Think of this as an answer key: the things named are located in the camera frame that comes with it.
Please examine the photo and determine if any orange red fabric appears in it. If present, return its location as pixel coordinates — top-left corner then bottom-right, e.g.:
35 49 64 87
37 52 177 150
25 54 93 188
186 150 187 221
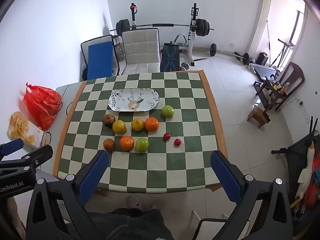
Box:
304 155 320 210

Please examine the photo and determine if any bright window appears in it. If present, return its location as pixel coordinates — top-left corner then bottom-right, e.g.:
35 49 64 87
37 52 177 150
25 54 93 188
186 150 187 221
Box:
280 10 306 68

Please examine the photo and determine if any black blue weight bench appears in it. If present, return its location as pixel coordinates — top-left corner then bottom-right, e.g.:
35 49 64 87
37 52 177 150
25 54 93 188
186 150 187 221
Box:
160 44 181 72

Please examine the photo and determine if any white padded chair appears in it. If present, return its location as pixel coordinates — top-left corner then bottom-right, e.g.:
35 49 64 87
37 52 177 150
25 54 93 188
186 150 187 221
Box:
119 28 161 76

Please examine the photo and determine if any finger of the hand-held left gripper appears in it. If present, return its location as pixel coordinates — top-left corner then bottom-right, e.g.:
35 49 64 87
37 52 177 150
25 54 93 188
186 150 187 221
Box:
0 144 54 178
0 138 25 160

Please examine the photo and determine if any white squat rack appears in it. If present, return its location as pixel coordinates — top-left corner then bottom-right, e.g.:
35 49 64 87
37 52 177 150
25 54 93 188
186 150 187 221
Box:
129 3 200 67

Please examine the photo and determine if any small wooden stool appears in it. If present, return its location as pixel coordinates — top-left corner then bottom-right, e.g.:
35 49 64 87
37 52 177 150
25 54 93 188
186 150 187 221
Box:
247 105 271 129

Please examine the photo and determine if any small yellow lemon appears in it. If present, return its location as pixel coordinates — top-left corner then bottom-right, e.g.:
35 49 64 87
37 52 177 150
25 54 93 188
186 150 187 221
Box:
131 118 145 132

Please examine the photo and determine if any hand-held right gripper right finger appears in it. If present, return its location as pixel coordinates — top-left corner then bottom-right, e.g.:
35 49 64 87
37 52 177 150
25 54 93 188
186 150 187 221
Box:
210 150 293 240

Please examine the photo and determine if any metal folding stand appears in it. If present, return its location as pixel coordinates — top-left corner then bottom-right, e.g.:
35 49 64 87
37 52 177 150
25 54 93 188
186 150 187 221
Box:
270 39 295 68

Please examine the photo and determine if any clear water jug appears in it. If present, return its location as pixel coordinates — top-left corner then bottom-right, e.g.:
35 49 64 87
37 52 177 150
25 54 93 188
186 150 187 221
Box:
116 44 125 62

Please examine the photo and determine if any blue mat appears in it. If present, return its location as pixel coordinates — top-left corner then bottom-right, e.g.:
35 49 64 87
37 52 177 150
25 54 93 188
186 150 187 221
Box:
87 41 113 80

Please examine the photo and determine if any person's dark fleece clothing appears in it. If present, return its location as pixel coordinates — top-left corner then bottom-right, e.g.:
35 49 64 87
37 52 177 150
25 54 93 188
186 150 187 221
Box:
87 208 174 240

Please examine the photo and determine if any green white checkered tablecloth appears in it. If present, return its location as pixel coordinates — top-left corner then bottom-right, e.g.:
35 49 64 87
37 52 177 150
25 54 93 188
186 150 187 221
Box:
53 70 228 194

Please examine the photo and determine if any red plastic bag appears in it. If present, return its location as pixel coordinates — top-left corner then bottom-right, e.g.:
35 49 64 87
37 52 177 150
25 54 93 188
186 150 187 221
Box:
22 82 62 130

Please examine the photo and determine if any barbell with black plates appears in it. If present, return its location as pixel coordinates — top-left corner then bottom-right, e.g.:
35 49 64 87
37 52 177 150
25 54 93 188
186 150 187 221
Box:
110 18 215 37

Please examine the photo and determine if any dark red round fruit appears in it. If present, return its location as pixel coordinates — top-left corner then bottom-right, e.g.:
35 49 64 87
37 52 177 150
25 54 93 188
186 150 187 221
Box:
102 114 116 127

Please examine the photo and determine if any floral oval plate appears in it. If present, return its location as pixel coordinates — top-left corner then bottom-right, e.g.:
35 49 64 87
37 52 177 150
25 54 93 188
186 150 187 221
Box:
108 88 160 112

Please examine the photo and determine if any black speaker box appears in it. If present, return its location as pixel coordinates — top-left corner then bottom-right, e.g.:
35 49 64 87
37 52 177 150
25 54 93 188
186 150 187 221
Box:
257 52 268 66

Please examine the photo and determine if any yellow white snack box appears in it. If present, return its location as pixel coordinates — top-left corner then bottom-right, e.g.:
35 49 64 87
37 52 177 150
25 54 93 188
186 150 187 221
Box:
7 111 45 148

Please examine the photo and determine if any dark wooden chair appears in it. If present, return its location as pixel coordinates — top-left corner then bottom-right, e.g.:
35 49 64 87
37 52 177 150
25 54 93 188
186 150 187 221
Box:
260 62 305 112

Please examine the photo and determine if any green apple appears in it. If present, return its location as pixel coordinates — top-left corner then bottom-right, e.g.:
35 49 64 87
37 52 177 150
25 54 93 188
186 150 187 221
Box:
161 105 175 118
135 138 150 153

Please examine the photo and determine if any white goose plush toy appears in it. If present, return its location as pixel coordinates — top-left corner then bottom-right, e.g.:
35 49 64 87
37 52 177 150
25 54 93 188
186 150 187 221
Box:
290 141 316 209

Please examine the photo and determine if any long barbell with small plates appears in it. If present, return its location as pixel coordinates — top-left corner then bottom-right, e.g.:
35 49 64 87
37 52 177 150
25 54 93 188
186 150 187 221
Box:
209 43 250 67

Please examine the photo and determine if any large yellow lemon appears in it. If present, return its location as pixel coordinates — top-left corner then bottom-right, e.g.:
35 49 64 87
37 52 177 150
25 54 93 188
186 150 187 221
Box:
112 120 127 134

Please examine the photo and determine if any black metal frame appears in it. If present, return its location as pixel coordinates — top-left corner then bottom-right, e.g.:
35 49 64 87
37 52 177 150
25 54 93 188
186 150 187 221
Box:
192 218 229 240

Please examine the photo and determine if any blue cushioned chair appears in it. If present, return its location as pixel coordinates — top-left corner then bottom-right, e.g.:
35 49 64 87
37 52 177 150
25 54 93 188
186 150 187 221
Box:
80 34 120 80

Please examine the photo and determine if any black plastic crate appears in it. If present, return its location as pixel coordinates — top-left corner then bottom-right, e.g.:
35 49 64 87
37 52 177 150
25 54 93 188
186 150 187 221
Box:
254 80 265 97

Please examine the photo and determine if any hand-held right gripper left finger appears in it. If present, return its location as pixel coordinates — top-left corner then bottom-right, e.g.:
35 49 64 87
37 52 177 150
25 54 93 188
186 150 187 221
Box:
26 149 110 240

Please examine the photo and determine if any orange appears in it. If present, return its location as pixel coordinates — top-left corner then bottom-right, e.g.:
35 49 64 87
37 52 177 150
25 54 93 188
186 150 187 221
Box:
144 117 160 132
119 135 135 151

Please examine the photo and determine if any brown round fruit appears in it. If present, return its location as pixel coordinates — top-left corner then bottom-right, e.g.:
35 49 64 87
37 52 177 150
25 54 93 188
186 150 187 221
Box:
103 138 116 152

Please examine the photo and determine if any black flat exercise machine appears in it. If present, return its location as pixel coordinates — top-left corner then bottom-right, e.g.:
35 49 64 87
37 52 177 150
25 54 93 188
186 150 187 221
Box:
250 64 279 80

